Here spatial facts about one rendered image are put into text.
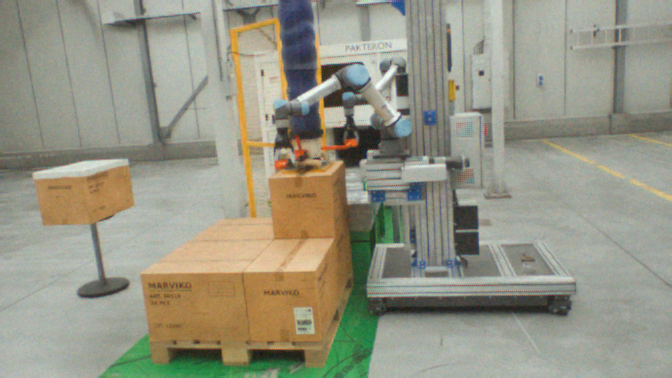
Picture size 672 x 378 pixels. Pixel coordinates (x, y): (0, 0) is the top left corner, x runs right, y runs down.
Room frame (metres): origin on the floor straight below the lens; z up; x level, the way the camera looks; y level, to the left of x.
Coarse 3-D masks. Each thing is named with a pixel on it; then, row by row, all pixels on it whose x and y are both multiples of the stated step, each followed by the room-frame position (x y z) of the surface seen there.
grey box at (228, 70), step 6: (222, 66) 4.67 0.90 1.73; (228, 66) 4.70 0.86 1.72; (222, 72) 4.68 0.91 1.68; (228, 72) 4.68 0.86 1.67; (234, 72) 4.83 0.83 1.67; (228, 78) 4.68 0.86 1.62; (234, 78) 4.81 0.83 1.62; (228, 84) 4.67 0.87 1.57; (234, 84) 4.80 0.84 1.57; (228, 90) 4.67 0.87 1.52; (234, 90) 4.78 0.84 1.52
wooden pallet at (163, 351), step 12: (348, 276) 3.56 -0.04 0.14; (348, 288) 3.62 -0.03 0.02; (336, 312) 3.11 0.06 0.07; (336, 324) 3.04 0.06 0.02; (324, 336) 2.66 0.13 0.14; (156, 348) 2.76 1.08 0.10; (168, 348) 2.76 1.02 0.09; (180, 348) 2.90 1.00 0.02; (228, 348) 2.68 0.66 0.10; (240, 348) 2.67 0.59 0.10; (252, 348) 2.65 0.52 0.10; (264, 348) 2.64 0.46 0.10; (276, 348) 2.63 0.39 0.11; (288, 348) 2.62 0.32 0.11; (300, 348) 2.61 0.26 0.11; (312, 348) 2.59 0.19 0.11; (324, 348) 2.64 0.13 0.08; (156, 360) 2.76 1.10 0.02; (168, 360) 2.75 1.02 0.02; (228, 360) 2.68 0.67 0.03; (240, 360) 2.67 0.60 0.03; (312, 360) 2.59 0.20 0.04; (324, 360) 2.61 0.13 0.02
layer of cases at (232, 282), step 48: (192, 240) 3.37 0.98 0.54; (240, 240) 3.28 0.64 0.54; (288, 240) 3.19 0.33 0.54; (336, 240) 3.22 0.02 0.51; (144, 288) 2.76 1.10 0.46; (192, 288) 2.71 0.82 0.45; (240, 288) 2.66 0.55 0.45; (288, 288) 2.61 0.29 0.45; (336, 288) 3.10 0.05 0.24; (192, 336) 2.72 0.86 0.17; (240, 336) 2.67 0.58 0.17; (288, 336) 2.62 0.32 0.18
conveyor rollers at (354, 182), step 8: (352, 168) 5.96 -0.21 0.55; (360, 168) 5.93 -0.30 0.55; (352, 176) 5.42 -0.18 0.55; (360, 176) 5.39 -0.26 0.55; (352, 184) 4.97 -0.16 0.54; (360, 184) 4.94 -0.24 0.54; (352, 192) 4.59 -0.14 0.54; (360, 192) 4.57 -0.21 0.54; (352, 200) 4.23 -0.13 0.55; (360, 200) 4.21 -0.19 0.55
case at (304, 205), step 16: (272, 176) 3.30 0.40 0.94; (288, 176) 3.25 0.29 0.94; (304, 176) 3.21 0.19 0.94; (320, 176) 3.19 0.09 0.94; (336, 176) 3.38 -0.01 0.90; (272, 192) 3.24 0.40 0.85; (288, 192) 3.22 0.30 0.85; (304, 192) 3.21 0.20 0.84; (320, 192) 3.19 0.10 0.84; (336, 192) 3.34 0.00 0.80; (272, 208) 3.25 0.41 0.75; (288, 208) 3.23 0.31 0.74; (304, 208) 3.21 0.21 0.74; (320, 208) 3.19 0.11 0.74; (336, 208) 3.30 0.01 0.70; (288, 224) 3.23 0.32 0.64; (304, 224) 3.21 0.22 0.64; (320, 224) 3.19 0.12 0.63; (336, 224) 3.25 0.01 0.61
